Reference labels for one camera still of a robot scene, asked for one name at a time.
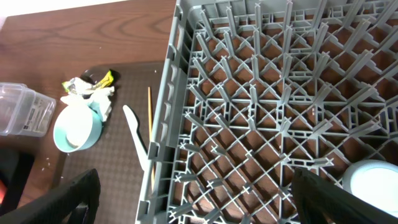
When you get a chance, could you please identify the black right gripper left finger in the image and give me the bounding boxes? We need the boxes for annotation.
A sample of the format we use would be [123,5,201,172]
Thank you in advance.
[1,169,101,224]

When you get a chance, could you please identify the light blue plastic knife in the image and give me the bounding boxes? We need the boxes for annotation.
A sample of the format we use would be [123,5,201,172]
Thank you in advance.
[123,105,148,171]

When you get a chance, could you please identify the wooden chopstick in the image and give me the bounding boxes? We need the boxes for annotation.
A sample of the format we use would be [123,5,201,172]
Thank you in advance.
[147,86,155,191]

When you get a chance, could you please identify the dark brown serving tray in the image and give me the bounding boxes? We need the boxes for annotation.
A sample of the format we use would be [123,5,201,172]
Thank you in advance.
[55,61,164,224]

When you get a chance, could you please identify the light blue plastic cup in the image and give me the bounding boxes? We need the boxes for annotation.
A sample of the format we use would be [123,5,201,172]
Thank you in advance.
[343,159,397,217]

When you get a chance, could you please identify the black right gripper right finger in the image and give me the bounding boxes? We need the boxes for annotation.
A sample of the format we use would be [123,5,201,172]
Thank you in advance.
[292,167,397,224]

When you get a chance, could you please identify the crumpled aluminium foil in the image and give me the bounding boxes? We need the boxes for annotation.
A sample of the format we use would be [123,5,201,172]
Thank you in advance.
[62,77,94,95]

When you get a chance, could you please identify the grey dishwasher rack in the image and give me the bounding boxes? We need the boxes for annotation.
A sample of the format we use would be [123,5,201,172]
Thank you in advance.
[136,0,397,223]

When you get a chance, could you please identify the clear plastic bin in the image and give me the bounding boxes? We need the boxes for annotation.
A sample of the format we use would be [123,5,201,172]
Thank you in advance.
[1,82,57,137]

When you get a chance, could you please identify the orange carrot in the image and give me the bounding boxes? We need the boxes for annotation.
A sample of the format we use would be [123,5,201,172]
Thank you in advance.
[0,180,7,203]

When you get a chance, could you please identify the crumpled white tissue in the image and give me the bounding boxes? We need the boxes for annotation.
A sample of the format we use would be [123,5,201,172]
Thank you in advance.
[60,86,115,122]

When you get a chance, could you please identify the yellow green wrapper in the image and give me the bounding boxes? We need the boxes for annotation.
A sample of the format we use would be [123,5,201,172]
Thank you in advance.
[62,70,115,93]

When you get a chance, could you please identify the light blue rice bowl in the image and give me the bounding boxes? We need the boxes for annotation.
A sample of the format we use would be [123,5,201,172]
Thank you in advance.
[53,105,103,153]

